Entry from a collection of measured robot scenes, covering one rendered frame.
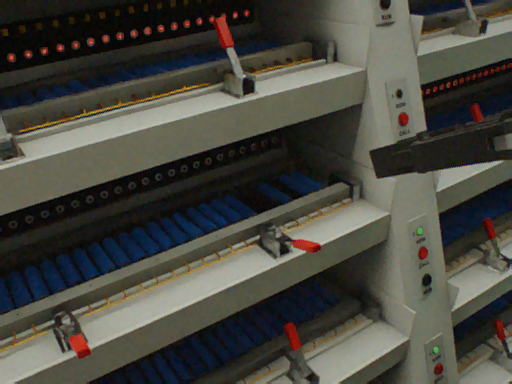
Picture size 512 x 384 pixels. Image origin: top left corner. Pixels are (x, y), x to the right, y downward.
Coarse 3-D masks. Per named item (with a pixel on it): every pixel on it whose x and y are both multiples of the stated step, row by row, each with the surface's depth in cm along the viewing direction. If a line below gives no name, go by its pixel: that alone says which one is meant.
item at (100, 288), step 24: (336, 192) 63; (264, 216) 60; (288, 216) 61; (216, 240) 56; (240, 240) 58; (144, 264) 53; (168, 264) 54; (72, 288) 51; (96, 288) 50; (120, 288) 52; (24, 312) 48; (48, 312) 49; (96, 312) 49; (0, 336) 47
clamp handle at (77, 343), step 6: (66, 318) 46; (66, 324) 46; (66, 330) 45; (72, 330) 45; (72, 336) 43; (78, 336) 43; (72, 342) 42; (78, 342) 41; (84, 342) 41; (72, 348) 42; (78, 348) 40; (84, 348) 40; (78, 354) 40; (84, 354) 40; (90, 354) 40
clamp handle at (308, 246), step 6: (276, 234) 56; (276, 240) 56; (282, 240) 55; (288, 240) 54; (294, 240) 53; (300, 240) 52; (294, 246) 53; (300, 246) 51; (306, 246) 50; (312, 246) 50; (318, 246) 50; (312, 252) 50
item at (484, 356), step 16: (496, 304) 92; (464, 320) 90; (480, 320) 89; (496, 320) 81; (464, 336) 86; (480, 336) 85; (496, 336) 88; (464, 352) 83; (480, 352) 85; (496, 352) 82; (464, 368) 82; (480, 368) 82; (496, 368) 82
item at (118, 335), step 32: (256, 160) 72; (320, 160) 71; (352, 160) 65; (160, 192) 65; (352, 192) 65; (384, 192) 62; (64, 224) 60; (320, 224) 61; (352, 224) 61; (384, 224) 63; (224, 256) 57; (256, 256) 57; (288, 256) 56; (320, 256) 58; (160, 288) 53; (192, 288) 53; (224, 288) 52; (256, 288) 55; (96, 320) 49; (128, 320) 49; (160, 320) 49; (192, 320) 52; (0, 352) 47; (32, 352) 46; (96, 352) 47; (128, 352) 49
